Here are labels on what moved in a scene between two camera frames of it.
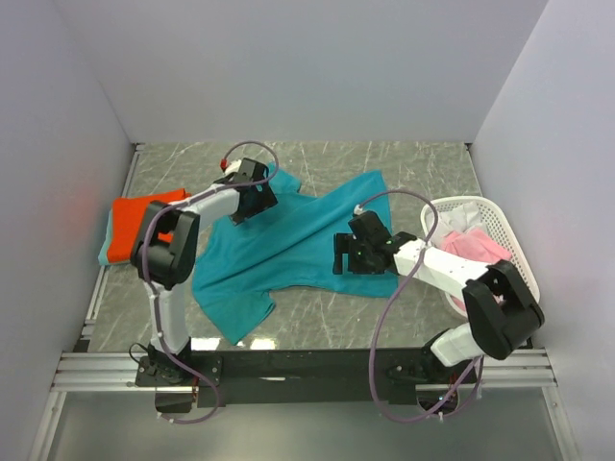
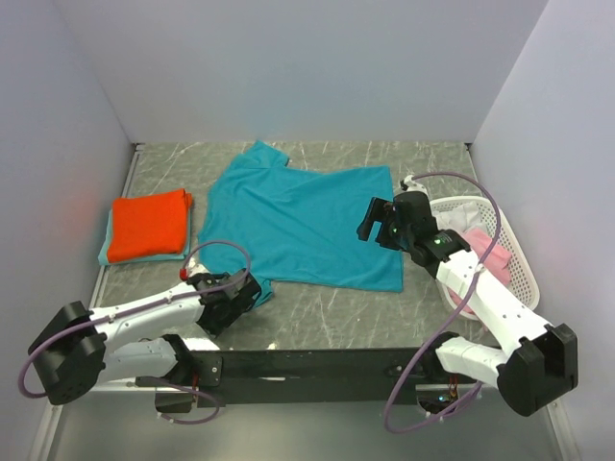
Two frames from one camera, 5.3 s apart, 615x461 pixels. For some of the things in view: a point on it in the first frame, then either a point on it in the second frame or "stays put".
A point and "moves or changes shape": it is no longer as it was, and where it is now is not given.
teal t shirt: [241, 269] moves or changes shape
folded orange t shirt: [128, 214] stays put
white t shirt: [457, 218] stays put
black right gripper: [342, 245] → [378, 210]
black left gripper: [265, 201] → [215, 327]
